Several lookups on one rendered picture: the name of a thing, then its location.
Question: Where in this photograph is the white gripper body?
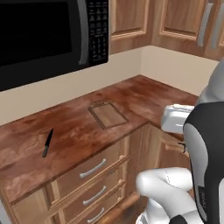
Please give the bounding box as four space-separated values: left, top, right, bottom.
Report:
161 103 195 136

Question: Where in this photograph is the brown wooden cutting board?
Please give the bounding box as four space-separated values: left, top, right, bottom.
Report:
87 100 130 130

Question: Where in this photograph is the wooden base cupboard door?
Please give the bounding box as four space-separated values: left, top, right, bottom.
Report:
139 123 191 173

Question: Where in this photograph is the wooden drawer front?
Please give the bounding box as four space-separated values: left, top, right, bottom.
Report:
69 185 127 224
55 141 127 200
61 163 129 223

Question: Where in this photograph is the black kitchen knife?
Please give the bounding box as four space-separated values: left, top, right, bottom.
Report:
42 128 54 158

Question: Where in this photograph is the black microwave oven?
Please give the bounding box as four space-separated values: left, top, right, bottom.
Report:
0 0 110 93

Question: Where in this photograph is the wooden wall cupboard door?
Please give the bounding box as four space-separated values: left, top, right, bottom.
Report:
108 0 151 55
204 0 224 61
151 0 218 58

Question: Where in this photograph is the grey drawer handle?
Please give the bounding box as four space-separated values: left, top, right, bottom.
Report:
79 157 108 179
81 185 108 207
87 206 106 224

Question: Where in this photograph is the grey cupboard handle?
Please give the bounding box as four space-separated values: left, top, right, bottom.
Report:
197 2 214 48
210 11 224 50

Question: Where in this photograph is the grey microwave handle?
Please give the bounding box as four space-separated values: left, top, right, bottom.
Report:
76 0 89 66

